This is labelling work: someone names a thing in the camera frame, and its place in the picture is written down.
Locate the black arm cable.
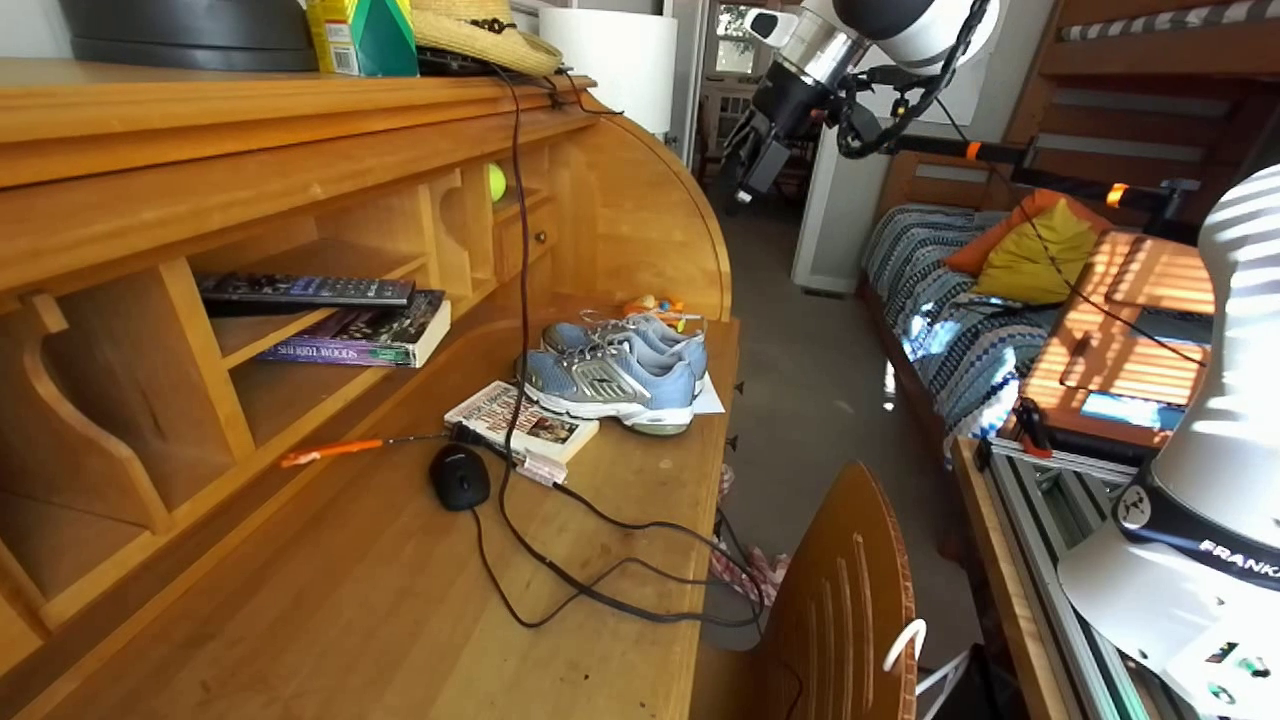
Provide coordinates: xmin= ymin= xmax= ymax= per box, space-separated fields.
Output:
xmin=832 ymin=0 xmax=999 ymax=162

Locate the printed booklet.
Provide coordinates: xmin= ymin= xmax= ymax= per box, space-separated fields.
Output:
xmin=441 ymin=377 xmax=604 ymax=486

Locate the straw hat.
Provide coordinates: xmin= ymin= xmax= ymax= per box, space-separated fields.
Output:
xmin=405 ymin=0 xmax=573 ymax=78

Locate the black mouse cable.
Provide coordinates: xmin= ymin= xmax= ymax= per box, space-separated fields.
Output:
xmin=464 ymin=502 xmax=774 ymax=630

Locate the yellow green cardboard box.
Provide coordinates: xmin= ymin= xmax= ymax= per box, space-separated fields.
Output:
xmin=306 ymin=0 xmax=425 ymax=78

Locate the white cord loop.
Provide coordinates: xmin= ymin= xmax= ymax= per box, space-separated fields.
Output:
xmin=876 ymin=615 xmax=977 ymax=720

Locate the black camera stand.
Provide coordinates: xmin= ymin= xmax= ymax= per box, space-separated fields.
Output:
xmin=891 ymin=132 xmax=1204 ymax=228

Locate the wooden roll-top desk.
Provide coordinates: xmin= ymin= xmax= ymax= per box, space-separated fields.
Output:
xmin=0 ymin=56 xmax=744 ymax=720

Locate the brown slatted board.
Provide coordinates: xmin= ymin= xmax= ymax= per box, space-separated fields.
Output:
xmin=1018 ymin=231 xmax=1215 ymax=453

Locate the yellow orange pillow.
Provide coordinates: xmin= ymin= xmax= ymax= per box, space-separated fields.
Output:
xmin=950 ymin=186 xmax=1112 ymax=307

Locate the red patterned cloth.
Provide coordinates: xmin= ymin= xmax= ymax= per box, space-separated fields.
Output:
xmin=713 ymin=534 xmax=794 ymax=615

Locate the bed with striped bedding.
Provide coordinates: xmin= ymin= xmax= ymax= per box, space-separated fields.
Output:
xmin=858 ymin=197 xmax=1215 ymax=457

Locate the black computer mouse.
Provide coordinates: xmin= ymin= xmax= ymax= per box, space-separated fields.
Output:
xmin=428 ymin=440 xmax=495 ymax=517

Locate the orange pen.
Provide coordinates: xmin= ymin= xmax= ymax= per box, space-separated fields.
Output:
xmin=275 ymin=430 xmax=394 ymax=470

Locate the blue grey sneaker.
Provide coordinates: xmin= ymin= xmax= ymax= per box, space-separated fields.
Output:
xmin=546 ymin=307 xmax=713 ymax=371
xmin=515 ymin=334 xmax=713 ymax=440

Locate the wooden bunk bed frame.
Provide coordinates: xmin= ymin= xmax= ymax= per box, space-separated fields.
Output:
xmin=876 ymin=0 xmax=1280 ymax=231

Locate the purple cover book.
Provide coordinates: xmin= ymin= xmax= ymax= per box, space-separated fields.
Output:
xmin=257 ymin=289 xmax=456 ymax=371

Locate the white paper sheet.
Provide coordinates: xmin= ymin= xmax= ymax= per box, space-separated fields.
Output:
xmin=625 ymin=371 xmax=734 ymax=429

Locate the robot mounting table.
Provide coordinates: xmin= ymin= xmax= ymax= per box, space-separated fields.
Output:
xmin=950 ymin=430 xmax=1204 ymax=720

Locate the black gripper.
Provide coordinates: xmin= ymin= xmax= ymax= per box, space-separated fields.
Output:
xmin=719 ymin=60 xmax=832 ymax=204

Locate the black remote control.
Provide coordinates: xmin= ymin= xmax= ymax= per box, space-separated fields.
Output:
xmin=196 ymin=272 xmax=421 ymax=320

